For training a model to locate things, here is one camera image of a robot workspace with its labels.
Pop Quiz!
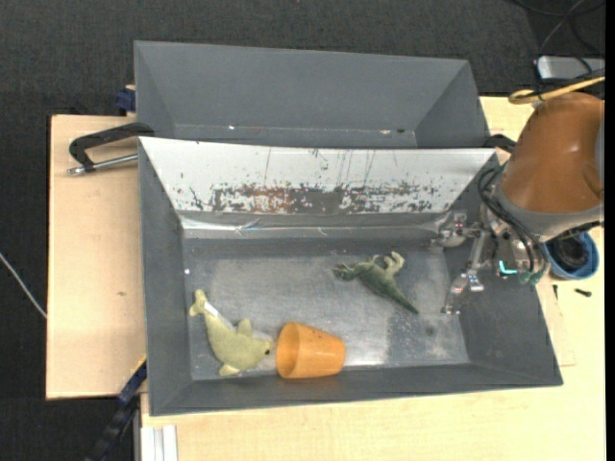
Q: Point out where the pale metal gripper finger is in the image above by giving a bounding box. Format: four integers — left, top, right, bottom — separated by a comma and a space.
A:
434, 211, 482, 250
440, 268, 485, 317

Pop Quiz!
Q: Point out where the green toy dinosaur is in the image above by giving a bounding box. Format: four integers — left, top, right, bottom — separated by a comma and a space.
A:
332, 251, 421, 316

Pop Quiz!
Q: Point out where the blue round container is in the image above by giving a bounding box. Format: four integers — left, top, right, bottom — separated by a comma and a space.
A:
542, 231, 602, 279

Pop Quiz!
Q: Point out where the grey metal bin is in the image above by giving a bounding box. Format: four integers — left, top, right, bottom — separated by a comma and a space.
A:
132, 39, 564, 417

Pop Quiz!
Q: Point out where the orange plastic cup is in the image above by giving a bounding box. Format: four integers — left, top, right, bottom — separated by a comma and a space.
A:
275, 322, 347, 380

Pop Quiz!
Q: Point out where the pale green plush dolphin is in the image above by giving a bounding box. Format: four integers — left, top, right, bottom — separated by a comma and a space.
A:
187, 288, 276, 377

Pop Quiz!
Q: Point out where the pale flat board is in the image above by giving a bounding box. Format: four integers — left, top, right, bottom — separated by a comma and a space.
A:
45, 112, 148, 400

